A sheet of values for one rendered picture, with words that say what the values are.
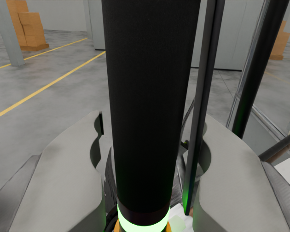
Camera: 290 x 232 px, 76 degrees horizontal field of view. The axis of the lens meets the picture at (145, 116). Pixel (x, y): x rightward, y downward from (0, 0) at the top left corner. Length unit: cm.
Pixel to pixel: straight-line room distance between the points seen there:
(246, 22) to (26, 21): 694
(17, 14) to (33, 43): 97
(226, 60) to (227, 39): 56
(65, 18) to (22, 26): 595
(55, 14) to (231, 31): 1127
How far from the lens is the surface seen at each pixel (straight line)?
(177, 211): 21
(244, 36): 583
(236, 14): 571
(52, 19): 1465
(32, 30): 830
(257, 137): 138
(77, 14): 1374
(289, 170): 56
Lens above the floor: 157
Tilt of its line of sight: 31 degrees down
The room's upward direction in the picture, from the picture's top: 2 degrees clockwise
